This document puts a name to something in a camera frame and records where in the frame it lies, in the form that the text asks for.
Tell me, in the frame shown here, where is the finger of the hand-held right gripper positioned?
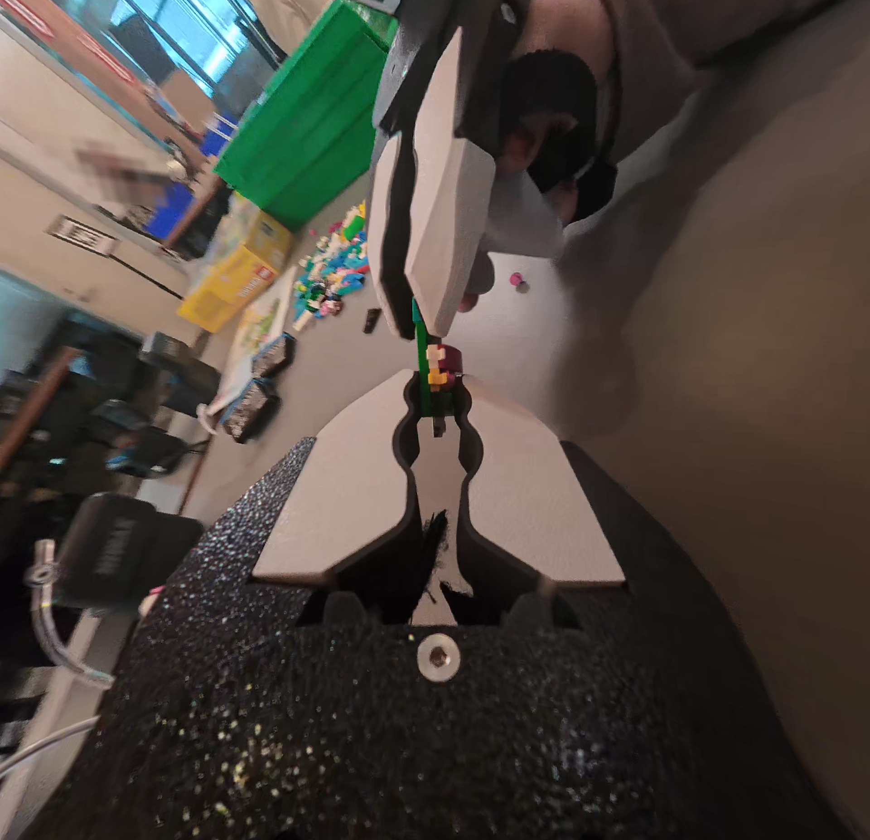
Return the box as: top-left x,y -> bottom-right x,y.
367,133 -> 417,341
404,27 -> 497,338

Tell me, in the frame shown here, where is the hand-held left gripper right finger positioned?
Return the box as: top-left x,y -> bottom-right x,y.
459,376 -> 626,591

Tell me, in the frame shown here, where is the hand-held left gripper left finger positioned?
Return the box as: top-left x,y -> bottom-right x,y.
251,369 -> 422,586

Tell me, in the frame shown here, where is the multicolour lego wing assembly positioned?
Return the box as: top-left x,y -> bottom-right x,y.
411,298 -> 466,440

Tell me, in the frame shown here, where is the person's right forearm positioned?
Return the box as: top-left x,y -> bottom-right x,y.
537,0 -> 870,168

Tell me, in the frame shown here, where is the pile of mixed lego bricks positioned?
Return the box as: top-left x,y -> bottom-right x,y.
292,204 -> 371,334

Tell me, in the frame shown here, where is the yellow lego box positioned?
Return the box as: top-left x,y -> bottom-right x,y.
178,201 -> 295,334

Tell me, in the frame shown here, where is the white lego picture sheet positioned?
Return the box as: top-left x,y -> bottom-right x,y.
214,265 -> 300,406

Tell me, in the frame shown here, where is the person's right hand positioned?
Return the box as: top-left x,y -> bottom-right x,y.
457,0 -> 619,314

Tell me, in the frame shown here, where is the black battery with blue edge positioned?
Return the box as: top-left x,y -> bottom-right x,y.
251,333 -> 296,379
221,378 -> 281,443

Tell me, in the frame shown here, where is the stack of green bins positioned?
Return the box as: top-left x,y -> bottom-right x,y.
214,0 -> 398,232

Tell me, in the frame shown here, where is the blue plastic bin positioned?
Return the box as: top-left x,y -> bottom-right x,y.
200,111 -> 240,157
146,182 -> 194,239

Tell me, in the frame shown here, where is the black charger case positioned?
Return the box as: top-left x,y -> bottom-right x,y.
51,493 -> 205,613
139,333 -> 222,416

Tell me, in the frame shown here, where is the black white wall marker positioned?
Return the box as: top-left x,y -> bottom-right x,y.
46,214 -> 118,257

